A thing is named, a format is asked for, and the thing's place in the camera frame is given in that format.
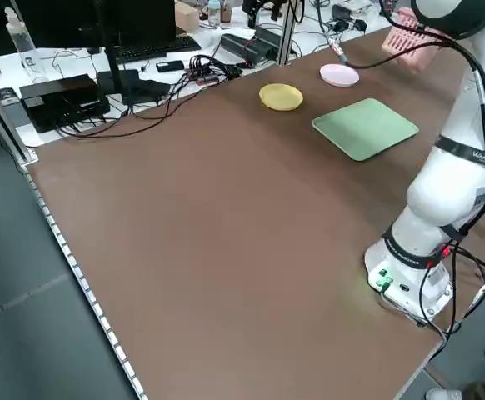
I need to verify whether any green rectangular tray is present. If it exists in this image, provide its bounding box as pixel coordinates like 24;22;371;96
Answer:
312;97;420;163

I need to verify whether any small pink slotted basket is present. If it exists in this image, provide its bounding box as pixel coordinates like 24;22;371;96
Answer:
382;7;442;77

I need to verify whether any yellow round plate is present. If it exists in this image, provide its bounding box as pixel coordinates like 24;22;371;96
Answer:
258;82;304;112

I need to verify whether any white round plate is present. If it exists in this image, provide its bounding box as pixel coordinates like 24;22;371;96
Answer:
319;63;361;88

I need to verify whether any small black phone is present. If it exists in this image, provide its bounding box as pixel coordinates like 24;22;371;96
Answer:
155;60;185;73

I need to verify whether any black power supply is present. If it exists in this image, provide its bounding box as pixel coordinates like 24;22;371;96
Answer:
220;32;271;68
253;24;283;59

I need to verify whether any black keyboard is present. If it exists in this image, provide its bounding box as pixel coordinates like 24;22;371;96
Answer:
115;35;203;66

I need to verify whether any black monitor stand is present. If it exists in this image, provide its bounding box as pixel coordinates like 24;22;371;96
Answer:
94;0;140;105

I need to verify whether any small blue-capped bottle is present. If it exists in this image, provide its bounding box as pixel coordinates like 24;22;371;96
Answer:
207;0;223;28

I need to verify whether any brown cardboard box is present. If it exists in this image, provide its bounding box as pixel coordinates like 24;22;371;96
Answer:
174;0;201;33

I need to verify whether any black power adapter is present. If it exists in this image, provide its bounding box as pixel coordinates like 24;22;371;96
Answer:
331;2;354;21

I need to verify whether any black equipment box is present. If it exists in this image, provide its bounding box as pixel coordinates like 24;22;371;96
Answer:
19;73;112;134

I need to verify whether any black computer monitor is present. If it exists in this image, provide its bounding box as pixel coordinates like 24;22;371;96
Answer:
15;0;178;50

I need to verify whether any small black device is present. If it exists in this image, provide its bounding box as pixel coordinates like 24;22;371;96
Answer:
0;86;21;105

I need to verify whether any clear plastic bottle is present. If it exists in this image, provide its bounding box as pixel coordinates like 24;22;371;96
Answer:
3;7;48;83

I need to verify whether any black cable hub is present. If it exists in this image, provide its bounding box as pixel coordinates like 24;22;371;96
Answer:
187;53;244;88

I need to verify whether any aluminium frame post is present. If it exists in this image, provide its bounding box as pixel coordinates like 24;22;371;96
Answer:
276;0;298;68
0;66;39;168

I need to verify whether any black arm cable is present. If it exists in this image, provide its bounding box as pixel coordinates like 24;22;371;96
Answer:
377;0;485;338
317;0;398;70

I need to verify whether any aluminium table edge rail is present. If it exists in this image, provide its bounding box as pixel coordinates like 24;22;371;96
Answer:
20;164;148;400

